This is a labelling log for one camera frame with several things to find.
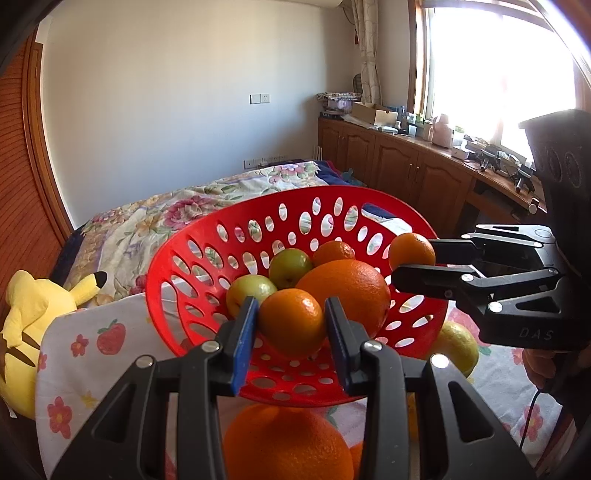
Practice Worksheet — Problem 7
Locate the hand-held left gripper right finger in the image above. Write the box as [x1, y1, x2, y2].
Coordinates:
[324, 298, 536, 480]

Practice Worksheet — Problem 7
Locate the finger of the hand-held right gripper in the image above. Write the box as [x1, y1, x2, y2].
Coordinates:
[433, 224, 557, 269]
[392, 264, 563, 320]

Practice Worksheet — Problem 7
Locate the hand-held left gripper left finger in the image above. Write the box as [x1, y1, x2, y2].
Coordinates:
[51, 295, 259, 480]

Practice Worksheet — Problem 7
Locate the large orange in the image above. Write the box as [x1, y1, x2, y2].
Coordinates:
[295, 259, 392, 340]
[223, 404, 355, 480]

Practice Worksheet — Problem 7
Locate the red perforated plastic basket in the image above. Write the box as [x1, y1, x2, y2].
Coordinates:
[145, 187, 450, 409]

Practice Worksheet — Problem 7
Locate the person's right hand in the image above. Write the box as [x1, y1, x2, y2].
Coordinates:
[523, 348, 564, 394]

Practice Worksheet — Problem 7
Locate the black clamp device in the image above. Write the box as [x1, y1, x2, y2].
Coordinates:
[512, 166, 536, 195]
[480, 145, 502, 172]

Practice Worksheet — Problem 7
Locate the wooden cabinet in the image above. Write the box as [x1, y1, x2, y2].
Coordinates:
[318, 115, 550, 241]

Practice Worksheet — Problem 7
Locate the pink bottle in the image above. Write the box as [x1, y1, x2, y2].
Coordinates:
[430, 113, 453, 148]

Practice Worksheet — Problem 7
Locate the window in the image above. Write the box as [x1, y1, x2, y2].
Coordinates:
[409, 0, 591, 160]

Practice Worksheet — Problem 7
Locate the floral quilt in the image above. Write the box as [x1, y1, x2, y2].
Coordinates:
[60, 161, 416, 308]

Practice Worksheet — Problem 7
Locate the strawberry print white cloth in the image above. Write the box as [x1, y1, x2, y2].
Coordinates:
[34, 295, 573, 480]

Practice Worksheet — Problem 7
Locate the cardboard box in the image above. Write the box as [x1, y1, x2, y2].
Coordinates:
[352, 102, 398, 130]

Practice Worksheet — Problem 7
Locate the pile of folded cloth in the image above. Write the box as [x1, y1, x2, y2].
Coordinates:
[317, 91, 363, 114]

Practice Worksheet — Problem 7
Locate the yellow plush toy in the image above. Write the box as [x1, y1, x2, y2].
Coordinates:
[0, 270, 108, 421]

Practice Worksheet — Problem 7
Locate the patterned curtain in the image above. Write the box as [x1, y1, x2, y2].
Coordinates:
[351, 0, 384, 105]

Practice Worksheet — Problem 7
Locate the wooden slatted wardrobe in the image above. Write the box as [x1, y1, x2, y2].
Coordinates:
[0, 28, 75, 296]

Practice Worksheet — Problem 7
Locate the black cable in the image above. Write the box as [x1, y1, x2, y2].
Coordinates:
[518, 388, 552, 453]

